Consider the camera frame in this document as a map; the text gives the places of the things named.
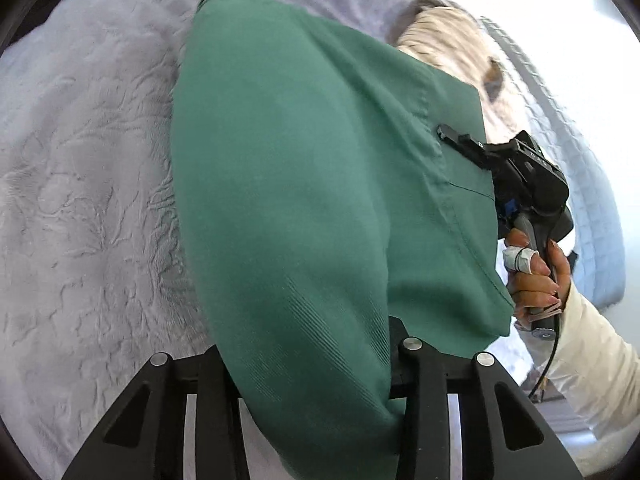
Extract cream striped cloth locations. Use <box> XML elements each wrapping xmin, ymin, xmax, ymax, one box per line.
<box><xmin>394</xmin><ymin>0</ymin><xmax>532</xmax><ymax>147</ymax></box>

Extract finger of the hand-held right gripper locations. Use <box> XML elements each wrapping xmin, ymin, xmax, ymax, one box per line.
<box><xmin>436</xmin><ymin>123</ymin><xmax>495</xmax><ymax>170</ymax></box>

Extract pale blue quilted bedding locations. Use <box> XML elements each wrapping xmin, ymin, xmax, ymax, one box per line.
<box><xmin>479</xmin><ymin>14</ymin><xmax>627</xmax><ymax>312</ymax></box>

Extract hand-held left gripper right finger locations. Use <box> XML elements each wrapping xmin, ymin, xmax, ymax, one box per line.
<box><xmin>387</xmin><ymin>316</ymin><xmax>585</xmax><ymax>480</ymax></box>

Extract green pants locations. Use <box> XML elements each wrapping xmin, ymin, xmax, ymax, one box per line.
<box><xmin>169</xmin><ymin>0</ymin><xmax>517</xmax><ymax>480</ymax></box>

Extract person's right hand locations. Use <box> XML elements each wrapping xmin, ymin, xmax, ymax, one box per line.
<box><xmin>501</xmin><ymin>227</ymin><xmax>572</xmax><ymax>332</ymax></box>

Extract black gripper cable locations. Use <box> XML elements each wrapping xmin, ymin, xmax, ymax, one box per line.
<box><xmin>529</xmin><ymin>330</ymin><xmax>559</xmax><ymax>405</ymax></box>

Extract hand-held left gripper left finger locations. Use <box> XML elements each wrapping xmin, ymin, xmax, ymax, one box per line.
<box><xmin>61</xmin><ymin>344</ymin><xmax>252</xmax><ymax>480</ymax></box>

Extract person's right forearm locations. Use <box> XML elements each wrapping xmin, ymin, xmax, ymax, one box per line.
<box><xmin>515</xmin><ymin>280</ymin><xmax>640</xmax><ymax>442</ymax></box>

